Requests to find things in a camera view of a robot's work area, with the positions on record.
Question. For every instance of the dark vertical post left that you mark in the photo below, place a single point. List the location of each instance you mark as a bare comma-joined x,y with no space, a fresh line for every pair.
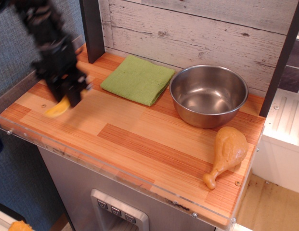
93,31

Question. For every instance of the yellow brush with white bristles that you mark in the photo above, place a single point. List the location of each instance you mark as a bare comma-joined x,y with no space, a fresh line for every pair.
59,109

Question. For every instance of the silver dispenser panel with buttons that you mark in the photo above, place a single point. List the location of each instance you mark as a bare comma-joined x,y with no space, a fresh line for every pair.
115,215

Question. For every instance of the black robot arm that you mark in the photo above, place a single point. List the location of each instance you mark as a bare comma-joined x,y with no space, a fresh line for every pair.
42,21

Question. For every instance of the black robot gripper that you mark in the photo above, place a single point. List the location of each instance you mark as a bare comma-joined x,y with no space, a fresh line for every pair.
58,66

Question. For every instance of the clear acrylic edge guard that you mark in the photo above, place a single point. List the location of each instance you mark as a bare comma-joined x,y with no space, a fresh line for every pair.
148,148

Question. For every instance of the plastic toy chicken drumstick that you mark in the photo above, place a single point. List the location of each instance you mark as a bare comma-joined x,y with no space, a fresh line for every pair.
230,149

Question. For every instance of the dark vertical post right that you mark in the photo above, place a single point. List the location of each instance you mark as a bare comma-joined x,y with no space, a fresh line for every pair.
281,64

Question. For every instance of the dark vertical post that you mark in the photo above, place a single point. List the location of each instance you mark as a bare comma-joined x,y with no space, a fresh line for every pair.
93,31
281,64

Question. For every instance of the green rag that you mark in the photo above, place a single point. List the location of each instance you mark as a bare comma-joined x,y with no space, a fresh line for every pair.
138,80

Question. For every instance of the grey toy fridge cabinet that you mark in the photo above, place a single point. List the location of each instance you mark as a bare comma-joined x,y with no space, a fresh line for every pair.
74,182

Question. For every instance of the orange toy at corner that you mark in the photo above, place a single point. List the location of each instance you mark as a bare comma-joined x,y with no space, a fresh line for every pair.
20,226

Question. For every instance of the white toy sink unit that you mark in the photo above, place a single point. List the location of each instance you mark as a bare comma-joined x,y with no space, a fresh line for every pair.
277,159

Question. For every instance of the stainless steel bowl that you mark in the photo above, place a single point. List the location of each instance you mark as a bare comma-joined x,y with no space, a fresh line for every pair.
207,96

